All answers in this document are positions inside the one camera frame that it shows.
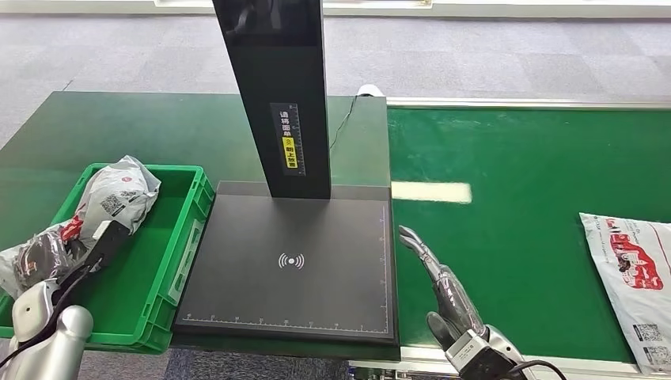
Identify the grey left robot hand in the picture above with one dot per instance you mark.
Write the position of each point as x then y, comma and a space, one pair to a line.
47, 259

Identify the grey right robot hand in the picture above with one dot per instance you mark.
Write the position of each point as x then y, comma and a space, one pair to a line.
456, 304

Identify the white red-printed plastic package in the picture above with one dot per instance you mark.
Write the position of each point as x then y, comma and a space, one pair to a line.
120, 194

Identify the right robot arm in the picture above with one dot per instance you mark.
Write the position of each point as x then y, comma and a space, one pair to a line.
500, 351

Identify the green conveyor belt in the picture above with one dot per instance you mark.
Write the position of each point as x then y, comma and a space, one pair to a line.
514, 236

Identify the black inbound scanner machine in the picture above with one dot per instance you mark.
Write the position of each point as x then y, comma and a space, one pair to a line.
293, 283

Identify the green plastic crate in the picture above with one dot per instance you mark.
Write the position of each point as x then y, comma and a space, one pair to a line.
136, 283

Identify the white mailer bag red print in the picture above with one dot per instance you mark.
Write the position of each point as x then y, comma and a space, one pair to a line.
634, 283

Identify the small white round object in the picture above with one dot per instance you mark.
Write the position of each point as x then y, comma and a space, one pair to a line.
370, 90

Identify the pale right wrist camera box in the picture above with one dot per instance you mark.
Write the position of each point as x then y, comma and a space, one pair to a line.
469, 351

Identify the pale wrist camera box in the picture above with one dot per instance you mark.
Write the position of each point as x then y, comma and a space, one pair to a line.
469, 351
31, 312

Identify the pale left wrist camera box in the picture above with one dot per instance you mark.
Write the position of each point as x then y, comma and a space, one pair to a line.
31, 312

